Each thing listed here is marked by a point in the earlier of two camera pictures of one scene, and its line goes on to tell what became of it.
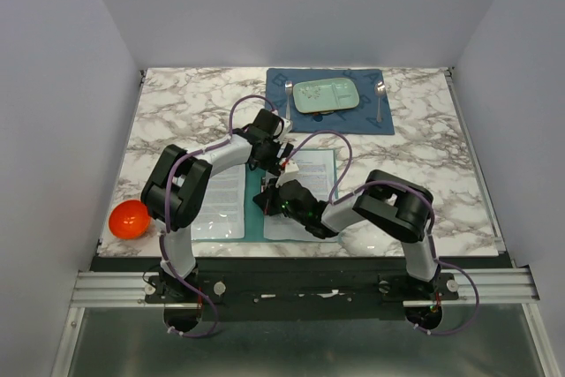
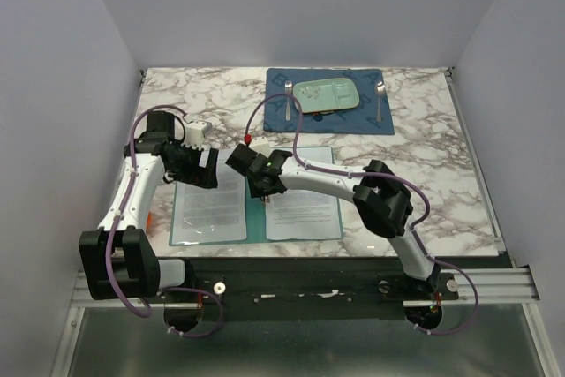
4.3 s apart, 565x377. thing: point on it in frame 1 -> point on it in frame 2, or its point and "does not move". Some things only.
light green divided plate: (325, 94) does not move
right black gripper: (267, 200) -> (257, 192)
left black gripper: (273, 166) -> (199, 176)
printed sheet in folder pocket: (222, 213) does not move
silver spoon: (380, 90) does not move
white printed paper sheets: (316, 171) does not move
